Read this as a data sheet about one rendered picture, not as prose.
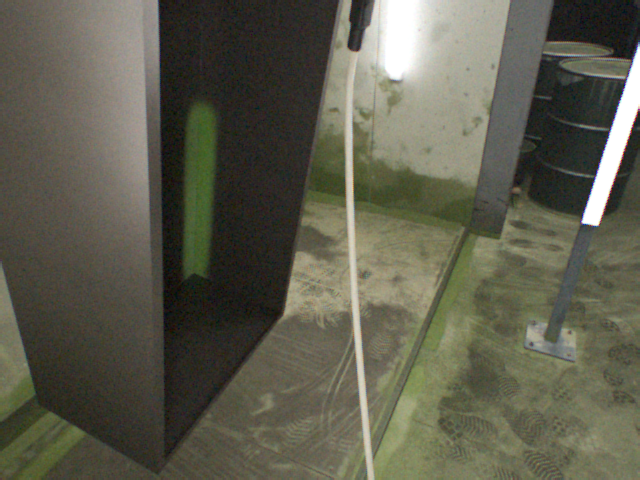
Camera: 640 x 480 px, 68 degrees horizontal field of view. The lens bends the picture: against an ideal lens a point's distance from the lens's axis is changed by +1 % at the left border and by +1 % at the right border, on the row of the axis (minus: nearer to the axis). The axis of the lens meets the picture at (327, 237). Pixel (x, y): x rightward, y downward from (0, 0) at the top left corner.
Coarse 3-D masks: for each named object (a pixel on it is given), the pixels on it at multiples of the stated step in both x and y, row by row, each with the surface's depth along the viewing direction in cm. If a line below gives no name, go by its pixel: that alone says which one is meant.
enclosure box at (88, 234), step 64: (0, 0) 58; (64, 0) 54; (128, 0) 51; (192, 0) 109; (256, 0) 107; (320, 0) 102; (0, 64) 63; (64, 64) 59; (128, 64) 55; (192, 64) 118; (256, 64) 115; (320, 64) 108; (0, 128) 70; (64, 128) 64; (128, 128) 60; (192, 128) 128; (256, 128) 123; (0, 192) 78; (64, 192) 71; (128, 192) 65; (192, 192) 141; (256, 192) 133; (0, 256) 87; (64, 256) 79; (128, 256) 72; (192, 256) 156; (256, 256) 145; (64, 320) 89; (128, 320) 81; (192, 320) 144; (256, 320) 149; (64, 384) 102; (128, 384) 91; (192, 384) 126; (128, 448) 105
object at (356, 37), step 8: (352, 0) 81; (360, 0) 79; (368, 0) 79; (352, 8) 82; (360, 8) 80; (368, 8) 81; (352, 16) 83; (360, 16) 81; (368, 16) 82; (352, 24) 84; (360, 24) 82; (368, 24) 84; (352, 32) 85; (360, 32) 84; (352, 40) 86; (360, 40) 86; (352, 48) 87; (360, 48) 87
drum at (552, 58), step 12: (540, 60) 327; (552, 60) 321; (540, 72) 330; (552, 72) 324; (540, 84) 332; (552, 84) 327; (540, 96) 335; (540, 108) 338; (528, 120) 348; (540, 120) 341; (528, 132) 350; (540, 132) 344; (528, 168) 360
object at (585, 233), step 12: (588, 228) 176; (576, 240) 180; (588, 240) 178; (576, 252) 182; (576, 264) 185; (564, 276) 189; (576, 276) 187; (564, 288) 191; (564, 300) 194; (552, 312) 201; (564, 312) 196; (552, 324) 201; (552, 336) 204
